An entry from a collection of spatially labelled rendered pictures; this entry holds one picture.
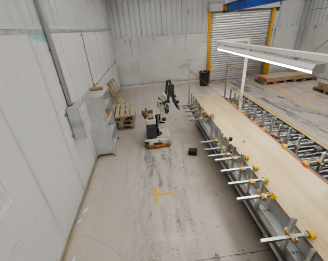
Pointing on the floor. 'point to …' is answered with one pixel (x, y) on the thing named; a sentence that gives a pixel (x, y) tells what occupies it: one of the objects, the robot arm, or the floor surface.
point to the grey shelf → (91, 101)
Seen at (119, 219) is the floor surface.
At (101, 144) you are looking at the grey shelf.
